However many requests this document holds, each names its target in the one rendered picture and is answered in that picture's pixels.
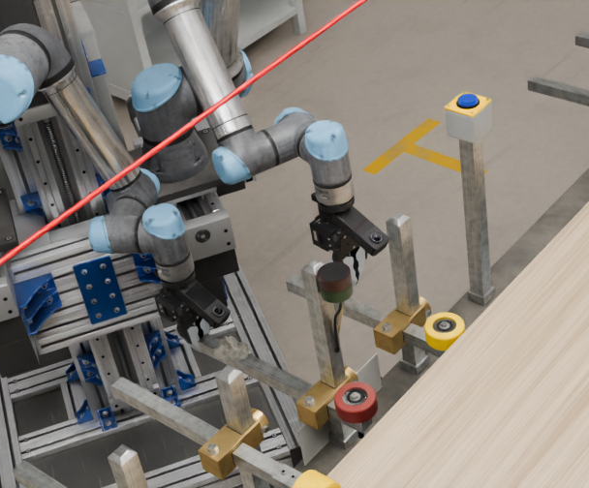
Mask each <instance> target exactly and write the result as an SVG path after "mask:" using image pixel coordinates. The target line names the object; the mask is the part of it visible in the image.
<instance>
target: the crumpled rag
mask: <svg viewBox="0 0 589 488"><path fill-rule="evenodd" d="M211 352H212V354H214V357H218V358H220V359H222V360H223V361H226V360H228V359H232V360H238V359H241V358H242V359H247V356H248V353H251V351H249V348H248V345H247V344H246V343H243V342H239V343H238V342H237V340H236V339H235V338H234V337H233V336H230V337H226V336H225V338H224V339H221V340H220V341H219V347H218V348H214V349H213V350H212V351H211Z"/></svg>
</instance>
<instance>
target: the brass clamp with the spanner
mask: <svg viewBox="0 0 589 488"><path fill-rule="evenodd" d="M344 368H345V374H346V378H345V379H344V380H343V381H342V382H341V383H340V384H339V385H338V386H337V387H336V388H334V387H332V386H330V385H328V384H326V383H324V382H322V380H319V381H318V382H317V383H315V384H314V385H313V386H312V387H311V388H310V389H309V390H308V391H307V392H306V393H305V394H304V395H303V396H302V397H301V398H300V399H299V400H298V401H297V402H296V403H295V405H296V410H297V414H298V419H299V421H301V422H303V423H305V424H307V425H309V426H311V427H313V428H315V429H317V430H320V429H321V427H322V426H323V425H324V424H325V423H326V422H327V421H328V420H329V419H330V418H331V416H329V415H328V410H327V405H328V404H329V403H330V402H331V401H332V400H333V399H334V396H335V393H336V392H337V390H338V389H339V388H340V387H342V386H343V385H345V384H347V383H351V382H358V377H357V374H356V373H355V371H354V370H353V369H351V368H350V367H348V366H345V365H344ZM308 396H311V397H313V398H314V400H315V405H314V406H313V407H306V406H305V405H304V400H305V398H306V397H308Z"/></svg>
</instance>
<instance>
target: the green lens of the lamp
mask: <svg viewBox="0 0 589 488"><path fill-rule="evenodd" d="M353 292H354V289H353V283H351V284H350V286H349V287H348V288H347V289H346V290H343V291H341V292H337V293H329V292H326V291H324V290H322V289H321V288H320V293H321V297H322V299H323V300H324V301H326V302H329V303H340V302H343V301H346V300H348V299H349V298H350V297H351V296H352V295H353Z"/></svg>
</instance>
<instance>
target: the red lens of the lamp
mask: <svg viewBox="0 0 589 488"><path fill-rule="evenodd" d="M340 263H343V262H340ZM343 264H345V263H343ZM345 265H346V266H347V267H348V268H349V274H348V275H347V276H346V277H345V279H343V280H341V281H338V282H326V281H324V280H322V279H321V278H320V276H319V271H320V269H321V268H322V267H323V266H322V267H321V268H320V269H319V270H318V273H317V276H318V281H319V286H320V288H321V289H322V290H324V291H327V292H339V291H342V290H345V289H346V288H348V287H349V286H350V284H351V282H352V276H351V270H350V267H349V266H348V265H347V264H345Z"/></svg>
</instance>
